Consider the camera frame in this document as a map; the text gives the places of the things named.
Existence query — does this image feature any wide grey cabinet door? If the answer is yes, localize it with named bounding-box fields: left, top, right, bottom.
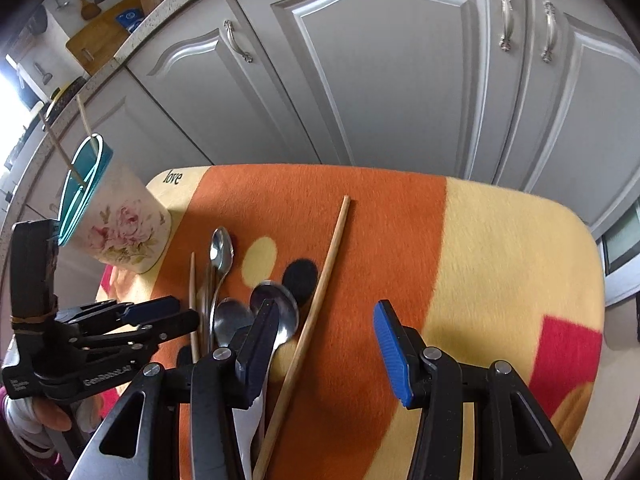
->
left=227, top=0, right=527, bottom=181

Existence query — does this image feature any white plastic utensil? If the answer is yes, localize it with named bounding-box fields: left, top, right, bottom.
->
left=231, top=391, right=266, bottom=480

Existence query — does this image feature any large round steel spoon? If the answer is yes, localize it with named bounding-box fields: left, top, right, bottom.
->
left=250, top=281, right=301, bottom=361

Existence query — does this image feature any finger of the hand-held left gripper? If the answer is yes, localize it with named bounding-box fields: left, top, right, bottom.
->
left=57, top=296, right=182, bottom=333
left=75, top=309, right=202, bottom=362

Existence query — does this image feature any orange and yellow printed blanket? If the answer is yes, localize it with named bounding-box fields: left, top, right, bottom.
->
left=95, top=165, right=607, bottom=480

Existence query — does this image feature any person's left hand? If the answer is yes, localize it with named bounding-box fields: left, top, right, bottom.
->
left=0, top=394, right=88, bottom=451

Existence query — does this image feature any blue packet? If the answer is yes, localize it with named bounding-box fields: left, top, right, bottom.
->
left=115, top=7, right=147, bottom=34

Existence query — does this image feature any glass door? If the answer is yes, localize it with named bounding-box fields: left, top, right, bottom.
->
left=599, top=204, right=640, bottom=307

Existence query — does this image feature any long wooden chopstick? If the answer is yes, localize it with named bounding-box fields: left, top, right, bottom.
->
left=251, top=195, right=352, bottom=480

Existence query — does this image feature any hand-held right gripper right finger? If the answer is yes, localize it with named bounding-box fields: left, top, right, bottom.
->
left=372, top=300, right=583, bottom=480

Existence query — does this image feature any thin wooden chopstick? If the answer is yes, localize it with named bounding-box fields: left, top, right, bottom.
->
left=188, top=252, right=201, bottom=364

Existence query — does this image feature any medium steel spoon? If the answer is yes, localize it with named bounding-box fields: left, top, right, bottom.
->
left=214, top=298, right=257, bottom=347

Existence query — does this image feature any wooden cutting board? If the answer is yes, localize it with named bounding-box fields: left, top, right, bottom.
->
left=65, top=0, right=147, bottom=77

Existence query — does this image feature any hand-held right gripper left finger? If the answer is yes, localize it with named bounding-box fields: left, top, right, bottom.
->
left=67, top=300, right=283, bottom=480

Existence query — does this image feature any silver cabinet handle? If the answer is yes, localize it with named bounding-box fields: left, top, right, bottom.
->
left=497, top=0, right=516, bottom=53
left=223, top=19, right=254, bottom=65
left=540, top=1, right=559, bottom=65

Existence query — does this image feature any small steel teaspoon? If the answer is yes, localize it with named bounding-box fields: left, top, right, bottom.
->
left=202, top=227, right=235, bottom=357

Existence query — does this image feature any wooden spatula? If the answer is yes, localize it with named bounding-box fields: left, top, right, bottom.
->
left=66, top=0, right=102, bottom=22

